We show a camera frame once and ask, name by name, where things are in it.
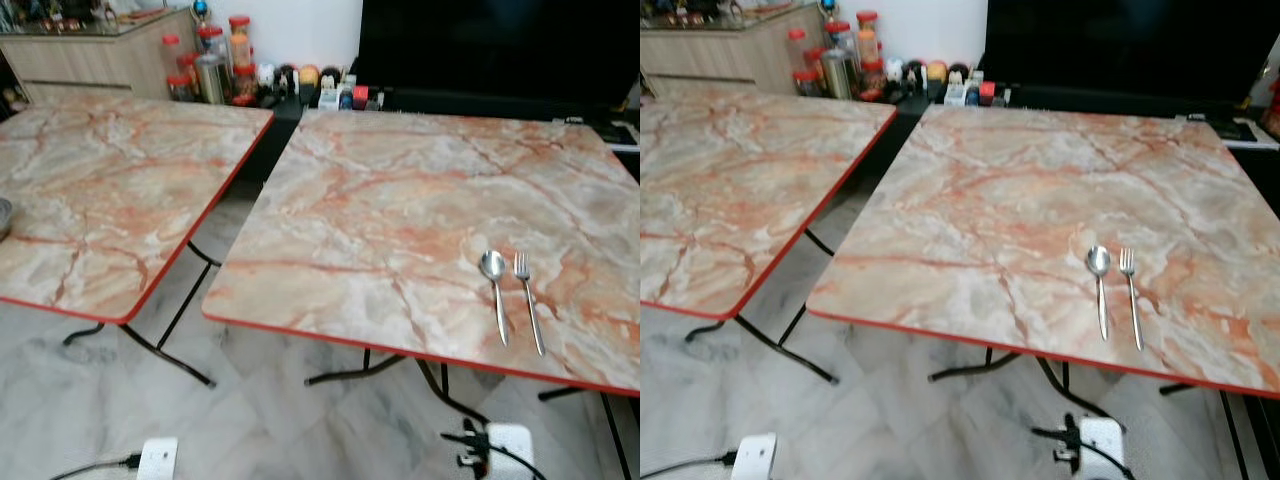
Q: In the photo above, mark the silver metal spoon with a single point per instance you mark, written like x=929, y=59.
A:
x=1098, y=259
x=492, y=264

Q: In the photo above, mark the silver metal fork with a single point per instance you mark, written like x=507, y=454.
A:
x=1127, y=268
x=522, y=272

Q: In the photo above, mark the marble top folding table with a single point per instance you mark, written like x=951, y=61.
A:
x=400, y=220
x=740, y=190
x=120, y=190
x=1000, y=220

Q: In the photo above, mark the small red container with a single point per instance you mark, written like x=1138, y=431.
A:
x=359, y=97
x=987, y=93

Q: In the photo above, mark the small white box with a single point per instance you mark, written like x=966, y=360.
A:
x=956, y=94
x=329, y=99

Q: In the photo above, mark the yellow small figurine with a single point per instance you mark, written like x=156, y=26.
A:
x=937, y=71
x=310, y=77

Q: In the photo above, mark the black small figurine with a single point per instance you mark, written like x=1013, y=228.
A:
x=288, y=82
x=915, y=78

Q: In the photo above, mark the black television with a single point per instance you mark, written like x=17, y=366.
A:
x=500, y=50
x=1120, y=50

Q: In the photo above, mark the red lid plastic jar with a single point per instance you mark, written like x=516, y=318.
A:
x=180, y=90
x=806, y=84
x=871, y=82
x=210, y=42
x=796, y=50
x=838, y=37
x=171, y=55
x=245, y=88

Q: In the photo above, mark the steel thermos flask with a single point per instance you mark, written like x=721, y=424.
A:
x=836, y=75
x=210, y=80

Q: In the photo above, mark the tall red lid jar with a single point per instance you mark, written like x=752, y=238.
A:
x=867, y=42
x=240, y=45

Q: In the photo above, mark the light wood cabinet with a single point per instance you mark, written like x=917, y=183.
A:
x=80, y=65
x=720, y=60

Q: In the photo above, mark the blue round ornament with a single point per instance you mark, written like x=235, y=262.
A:
x=828, y=8
x=200, y=10

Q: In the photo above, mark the stainless steel bowl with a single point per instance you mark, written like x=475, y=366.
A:
x=4, y=220

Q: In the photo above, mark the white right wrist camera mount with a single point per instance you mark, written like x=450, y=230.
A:
x=510, y=450
x=1103, y=445

